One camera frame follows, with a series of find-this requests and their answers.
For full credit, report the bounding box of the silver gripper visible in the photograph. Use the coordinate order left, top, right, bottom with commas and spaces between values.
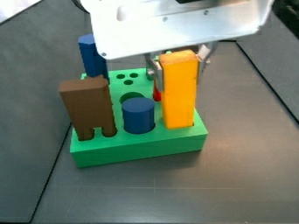
81, 0, 275, 88

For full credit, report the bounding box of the yellow rectangular block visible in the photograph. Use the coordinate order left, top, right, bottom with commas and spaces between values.
159, 50, 199, 129

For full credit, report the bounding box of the green peg board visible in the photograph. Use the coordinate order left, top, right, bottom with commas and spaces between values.
70, 68, 209, 168

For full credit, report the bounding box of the red square block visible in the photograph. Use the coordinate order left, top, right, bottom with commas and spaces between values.
154, 80, 162, 102

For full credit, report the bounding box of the short blue cylinder peg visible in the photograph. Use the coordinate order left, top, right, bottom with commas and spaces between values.
122, 97, 155, 134

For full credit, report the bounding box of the tall blue hexagonal peg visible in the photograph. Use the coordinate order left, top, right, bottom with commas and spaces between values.
79, 34, 110, 80

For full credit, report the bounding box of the brown two-legged block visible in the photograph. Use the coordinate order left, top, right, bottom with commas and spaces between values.
59, 75, 118, 141

